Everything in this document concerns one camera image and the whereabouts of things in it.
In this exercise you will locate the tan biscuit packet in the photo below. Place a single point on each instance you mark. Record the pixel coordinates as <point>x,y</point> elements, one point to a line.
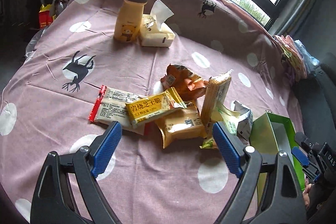
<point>178,127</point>

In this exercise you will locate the orange snack bag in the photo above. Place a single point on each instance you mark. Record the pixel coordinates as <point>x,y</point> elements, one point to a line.
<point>183,79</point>

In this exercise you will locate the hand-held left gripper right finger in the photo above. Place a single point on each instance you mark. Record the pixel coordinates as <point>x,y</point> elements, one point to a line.
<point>223,145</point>

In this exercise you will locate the bright yellow snack packet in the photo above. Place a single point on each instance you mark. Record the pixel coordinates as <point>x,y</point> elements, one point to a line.
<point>149,108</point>

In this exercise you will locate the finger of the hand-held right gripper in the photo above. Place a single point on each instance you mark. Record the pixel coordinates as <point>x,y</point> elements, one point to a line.
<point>315,177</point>
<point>300,157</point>

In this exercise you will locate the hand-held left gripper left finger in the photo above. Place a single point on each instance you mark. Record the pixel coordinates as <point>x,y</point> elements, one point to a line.
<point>109,145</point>

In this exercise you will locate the pale yellow cracker packet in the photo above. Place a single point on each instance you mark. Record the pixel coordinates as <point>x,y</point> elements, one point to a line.
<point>215,92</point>

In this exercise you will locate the pile of folded clothes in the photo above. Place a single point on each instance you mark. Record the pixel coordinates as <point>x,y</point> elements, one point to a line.
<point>294,58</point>

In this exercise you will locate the red and yellow bag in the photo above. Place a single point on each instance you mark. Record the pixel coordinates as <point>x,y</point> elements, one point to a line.
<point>46,16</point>

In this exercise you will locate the dark grey sofa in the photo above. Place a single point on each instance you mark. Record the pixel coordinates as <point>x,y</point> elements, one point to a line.
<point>320,98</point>

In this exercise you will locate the red-ended cracker packet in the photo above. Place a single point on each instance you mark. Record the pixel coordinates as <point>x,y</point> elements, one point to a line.
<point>110,106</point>

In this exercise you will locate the yellow striped snack packet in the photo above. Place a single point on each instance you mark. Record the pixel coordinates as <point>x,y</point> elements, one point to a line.
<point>228,119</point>

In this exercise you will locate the green cardboard box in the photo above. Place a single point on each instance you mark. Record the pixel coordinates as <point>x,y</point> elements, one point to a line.
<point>262,129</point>

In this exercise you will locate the pink polka dot blanket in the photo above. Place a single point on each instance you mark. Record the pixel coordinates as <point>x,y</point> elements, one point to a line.
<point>131,69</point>

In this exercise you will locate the tissue pack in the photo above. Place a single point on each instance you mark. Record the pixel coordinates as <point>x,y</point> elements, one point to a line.
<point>155,35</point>

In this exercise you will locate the white-grey snack packet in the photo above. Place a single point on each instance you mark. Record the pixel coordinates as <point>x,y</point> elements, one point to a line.
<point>244,121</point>

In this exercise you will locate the yellow bear bottle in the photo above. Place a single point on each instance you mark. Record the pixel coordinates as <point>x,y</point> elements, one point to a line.
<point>128,19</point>

